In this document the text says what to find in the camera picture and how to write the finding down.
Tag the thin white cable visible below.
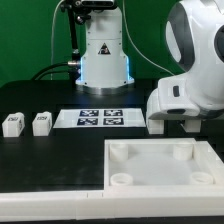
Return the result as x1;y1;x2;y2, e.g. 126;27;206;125
49;0;65;81

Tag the black camera stand pole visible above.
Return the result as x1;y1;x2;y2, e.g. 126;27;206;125
60;0;117;81

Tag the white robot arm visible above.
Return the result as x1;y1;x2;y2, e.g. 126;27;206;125
77;0;224;120

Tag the white marker sheet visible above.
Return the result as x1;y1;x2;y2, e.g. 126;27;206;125
54;108;145;128

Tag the black cable bundle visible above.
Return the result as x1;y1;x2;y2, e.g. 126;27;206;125
31;61;82;81

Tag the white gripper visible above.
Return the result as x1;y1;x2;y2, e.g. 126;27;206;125
146;77;224;120

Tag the white square tabletop part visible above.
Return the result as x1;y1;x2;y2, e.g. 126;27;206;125
104;138;224;189

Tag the white L-shaped fence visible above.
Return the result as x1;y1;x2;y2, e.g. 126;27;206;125
0;139;224;222

